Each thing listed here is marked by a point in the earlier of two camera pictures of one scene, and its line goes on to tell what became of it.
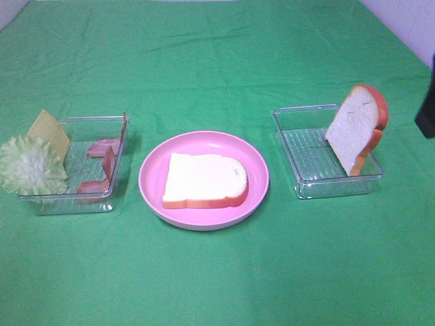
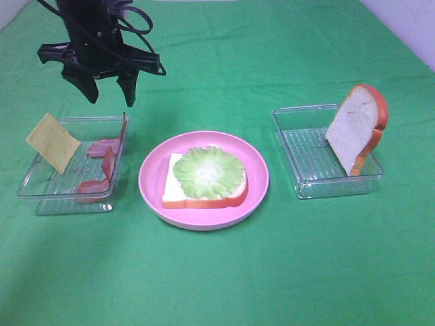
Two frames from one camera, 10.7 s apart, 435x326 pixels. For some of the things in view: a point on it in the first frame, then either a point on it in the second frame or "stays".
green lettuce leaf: x=28 y=166 to x=209 y=172
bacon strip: x=99 y=149 stays
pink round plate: x=200 y=180 stays
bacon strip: x=98 y=191 stays
